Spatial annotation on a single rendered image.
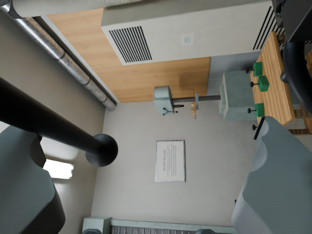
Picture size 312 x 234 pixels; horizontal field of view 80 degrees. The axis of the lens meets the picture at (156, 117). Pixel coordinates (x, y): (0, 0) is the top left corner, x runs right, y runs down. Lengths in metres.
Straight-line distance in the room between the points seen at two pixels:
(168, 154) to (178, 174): 0.34
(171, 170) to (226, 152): 0.87
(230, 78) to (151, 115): 1.50
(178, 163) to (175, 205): 0.60
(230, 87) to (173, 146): 1.29
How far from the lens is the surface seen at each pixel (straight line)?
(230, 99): 2.31
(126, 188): 3.16
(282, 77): 0.42
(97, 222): 3.04
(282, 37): 1.68
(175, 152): 3.02
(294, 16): 0.22
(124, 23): 1.66
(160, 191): 3.02
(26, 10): 2.06
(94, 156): 0.20
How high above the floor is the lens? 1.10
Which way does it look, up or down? 11 degrees up
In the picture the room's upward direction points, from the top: 93 degrees counter-clockwise
